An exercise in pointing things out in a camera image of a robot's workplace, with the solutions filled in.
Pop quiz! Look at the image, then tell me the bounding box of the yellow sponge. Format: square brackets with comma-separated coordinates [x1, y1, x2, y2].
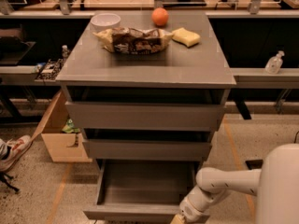
[173, 28, 200, 48]

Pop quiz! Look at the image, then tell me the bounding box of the grey drawer cabinet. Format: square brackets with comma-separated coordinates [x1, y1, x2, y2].
[54, 9, 236, 179]

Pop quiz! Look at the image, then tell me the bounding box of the clear sanitizer bottle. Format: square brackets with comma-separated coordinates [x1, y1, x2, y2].
[265, 50, 285, 75]

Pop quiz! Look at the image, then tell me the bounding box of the tray of small parts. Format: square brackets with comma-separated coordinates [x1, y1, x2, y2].
[36, 59, 64, 80]

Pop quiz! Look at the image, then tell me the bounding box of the orange fruit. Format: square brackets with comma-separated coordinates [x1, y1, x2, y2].
[151, 7, 169, 26]

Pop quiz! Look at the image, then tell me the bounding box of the grey top drawer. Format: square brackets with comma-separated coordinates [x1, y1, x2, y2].
[64, 85, 227, 131]

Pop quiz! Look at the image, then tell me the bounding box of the cardboard box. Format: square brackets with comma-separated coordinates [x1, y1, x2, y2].
[32, 91, 92, 162]

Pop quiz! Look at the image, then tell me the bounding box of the small clear bottle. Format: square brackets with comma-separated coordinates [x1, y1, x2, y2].
[62, 45, 70, 61]

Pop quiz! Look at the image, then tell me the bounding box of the white bowl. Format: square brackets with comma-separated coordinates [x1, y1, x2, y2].
[91, 13, 121, 32]

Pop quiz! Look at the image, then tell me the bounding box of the grey bottom drawer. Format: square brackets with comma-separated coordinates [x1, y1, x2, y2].
[84, 160, 199, 224]

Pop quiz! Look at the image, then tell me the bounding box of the grey middle drawer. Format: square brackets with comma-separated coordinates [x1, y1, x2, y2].
[83, 129, 211, 161]

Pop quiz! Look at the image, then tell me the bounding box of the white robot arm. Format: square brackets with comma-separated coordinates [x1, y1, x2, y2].
[170, 143, 299, 224]

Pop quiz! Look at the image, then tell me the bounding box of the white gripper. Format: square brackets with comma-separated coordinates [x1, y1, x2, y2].
[170, 197, 209, 224]

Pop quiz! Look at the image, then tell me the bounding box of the brown snack bag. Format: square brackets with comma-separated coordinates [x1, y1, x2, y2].
[94, 27, 173, 55]

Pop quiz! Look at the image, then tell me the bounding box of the green packet in box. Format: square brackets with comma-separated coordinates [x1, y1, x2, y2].
[62, 119, 80, 133]

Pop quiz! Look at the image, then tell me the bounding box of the black foot pedal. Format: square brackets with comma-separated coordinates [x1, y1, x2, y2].
[245, 160, 263, 170]

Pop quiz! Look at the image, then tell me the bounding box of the white red sneaker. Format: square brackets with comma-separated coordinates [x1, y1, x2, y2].
[0, 135, 32, 172]

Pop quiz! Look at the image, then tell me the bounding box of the grey drawer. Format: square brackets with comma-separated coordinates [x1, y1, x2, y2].
[83, 129, 211, 161]
[84, 160, 199, 224]
[64, 85, 227, 131]

